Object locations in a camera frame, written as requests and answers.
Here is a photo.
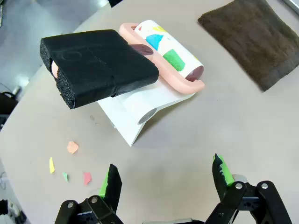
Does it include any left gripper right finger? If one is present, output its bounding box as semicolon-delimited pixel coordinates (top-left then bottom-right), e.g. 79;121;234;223
205;153;292;224

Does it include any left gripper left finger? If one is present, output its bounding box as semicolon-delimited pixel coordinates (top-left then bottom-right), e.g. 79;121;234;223
54;164;123;224

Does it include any pink lint roller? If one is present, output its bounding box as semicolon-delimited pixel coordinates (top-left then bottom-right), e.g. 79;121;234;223
40;20;206;110

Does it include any brown towel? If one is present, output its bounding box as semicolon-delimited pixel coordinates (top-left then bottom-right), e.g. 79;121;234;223
197;0;299;92

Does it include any orange paper scrap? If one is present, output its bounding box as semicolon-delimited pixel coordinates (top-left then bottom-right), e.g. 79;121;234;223
67;140;79;154

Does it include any white folded roller stand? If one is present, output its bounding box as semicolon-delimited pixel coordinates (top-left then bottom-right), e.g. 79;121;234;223
97;83;198;147

